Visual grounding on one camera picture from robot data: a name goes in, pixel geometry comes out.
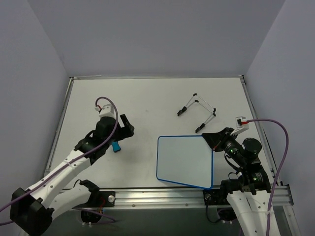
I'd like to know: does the blue whiteboard eraser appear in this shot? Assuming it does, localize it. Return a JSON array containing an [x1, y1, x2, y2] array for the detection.
[[112, 142, 121, 152]]

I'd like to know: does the blue-framed whiteboard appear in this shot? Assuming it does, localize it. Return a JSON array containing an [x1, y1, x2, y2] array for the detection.
[[156, 135, 214, 189]]

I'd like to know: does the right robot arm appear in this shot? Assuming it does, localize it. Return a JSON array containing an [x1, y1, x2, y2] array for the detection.
[[202, 128, 280, 236]]

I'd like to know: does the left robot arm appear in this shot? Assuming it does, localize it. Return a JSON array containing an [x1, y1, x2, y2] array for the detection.
[[9, 114, 134, 236]]

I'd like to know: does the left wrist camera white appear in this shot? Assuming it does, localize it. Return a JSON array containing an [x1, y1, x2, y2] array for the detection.
[[95, 104, 115, 118]]

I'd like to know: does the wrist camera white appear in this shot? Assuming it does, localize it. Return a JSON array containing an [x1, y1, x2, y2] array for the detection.
[[231, 117, 249, 136], [95, 104, 115, 118]]

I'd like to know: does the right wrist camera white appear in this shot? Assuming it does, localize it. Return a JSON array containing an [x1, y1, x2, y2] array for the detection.
[[231, 117, 249, 136]]

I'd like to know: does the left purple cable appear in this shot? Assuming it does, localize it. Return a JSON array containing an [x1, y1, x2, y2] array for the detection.
[[0, 97, 119, 226]]

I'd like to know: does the purple cable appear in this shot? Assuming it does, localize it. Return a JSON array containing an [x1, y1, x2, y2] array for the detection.
[[247, 118, 289, 236], [0, 97, 119, 226]]

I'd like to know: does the wire whiteboard stand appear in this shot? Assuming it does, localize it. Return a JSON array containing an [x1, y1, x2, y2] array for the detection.
[[177, 93, 217, 134]]

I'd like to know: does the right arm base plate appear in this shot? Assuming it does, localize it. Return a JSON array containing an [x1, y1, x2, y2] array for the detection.
[[203, 189, 223, 206]]

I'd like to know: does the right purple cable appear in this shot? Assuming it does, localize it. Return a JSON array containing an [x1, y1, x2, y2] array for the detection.
[[247, 118, 289, 236]]

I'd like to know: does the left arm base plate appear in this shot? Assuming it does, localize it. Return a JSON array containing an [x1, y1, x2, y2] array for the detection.
[[97, 190, 116, 208]]

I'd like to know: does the aluminium front rail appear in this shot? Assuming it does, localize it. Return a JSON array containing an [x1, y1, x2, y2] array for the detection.
[[26, 185, 295, 211]]

